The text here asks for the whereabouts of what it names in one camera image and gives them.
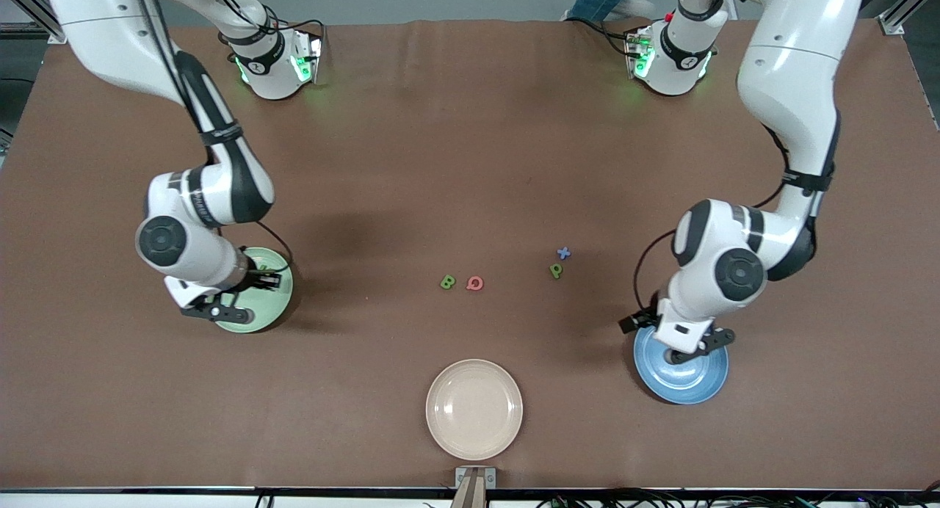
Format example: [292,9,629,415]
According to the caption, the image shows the blue plate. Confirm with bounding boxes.
[633,324,730,405]

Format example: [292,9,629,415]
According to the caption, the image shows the black base cable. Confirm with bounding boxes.
[564,16,634,55]
[275,20,325,43]

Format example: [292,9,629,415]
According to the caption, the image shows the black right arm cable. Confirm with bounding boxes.
[131,0,294,270]

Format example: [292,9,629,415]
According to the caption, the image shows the black right base cable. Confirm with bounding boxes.
[275,20,325,43]

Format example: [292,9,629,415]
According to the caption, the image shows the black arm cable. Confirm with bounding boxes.
[131,0,294,270]
[634,123,792,316]

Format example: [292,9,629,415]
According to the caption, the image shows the beige plate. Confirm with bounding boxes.
[425,358,524,462]

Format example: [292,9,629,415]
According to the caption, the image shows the green plate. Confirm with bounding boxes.
[213,247,294,334]

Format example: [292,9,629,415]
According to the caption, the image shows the right base box green light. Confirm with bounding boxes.
[292,35,322,84]

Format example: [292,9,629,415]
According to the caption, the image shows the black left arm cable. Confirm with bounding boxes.
[634,123,792,316]

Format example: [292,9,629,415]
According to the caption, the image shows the brown table cover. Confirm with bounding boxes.
[0,18,940,490]

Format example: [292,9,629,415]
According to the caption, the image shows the black left base cable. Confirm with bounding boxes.
[564,16,634,55]

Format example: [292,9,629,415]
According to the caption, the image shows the left base box green light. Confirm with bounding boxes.
[624,27,654,79]

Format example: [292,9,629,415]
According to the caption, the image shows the base box green light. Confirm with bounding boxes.
[292,35,322,84]
[624,27,654,79]

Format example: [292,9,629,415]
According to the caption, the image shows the metal camera bracket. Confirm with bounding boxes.
[455,467,497,508]

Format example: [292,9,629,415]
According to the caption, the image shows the aluminium frame profile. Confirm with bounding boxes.
[878,0,940,35]
[0,0,71,43]

